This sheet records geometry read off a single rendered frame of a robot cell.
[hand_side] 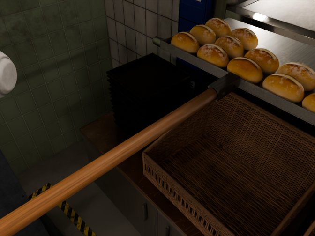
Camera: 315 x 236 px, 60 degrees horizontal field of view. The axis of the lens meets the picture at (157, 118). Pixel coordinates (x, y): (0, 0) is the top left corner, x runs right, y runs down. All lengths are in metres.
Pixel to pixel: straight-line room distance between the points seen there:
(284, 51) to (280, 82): 0.26
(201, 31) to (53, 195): 0.64
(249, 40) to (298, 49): 0.16
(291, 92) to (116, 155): 0.42
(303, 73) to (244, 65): 0.14
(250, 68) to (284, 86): 0.10
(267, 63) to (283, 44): 0.21
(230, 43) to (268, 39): 0.21
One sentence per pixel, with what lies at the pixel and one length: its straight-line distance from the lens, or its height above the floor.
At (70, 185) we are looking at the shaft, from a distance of 0.47.
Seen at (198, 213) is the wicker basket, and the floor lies 0.68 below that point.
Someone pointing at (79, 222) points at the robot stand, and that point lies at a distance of 1.84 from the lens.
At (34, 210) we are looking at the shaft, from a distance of 0.47.
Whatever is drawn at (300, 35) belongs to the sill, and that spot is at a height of 1.18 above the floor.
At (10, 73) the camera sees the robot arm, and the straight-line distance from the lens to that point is 0.89.
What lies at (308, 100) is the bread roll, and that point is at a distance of 0.69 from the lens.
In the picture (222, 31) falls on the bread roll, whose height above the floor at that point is 1.21.
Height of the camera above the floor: 1.58
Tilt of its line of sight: 42 degrees down
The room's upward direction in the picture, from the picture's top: straight up
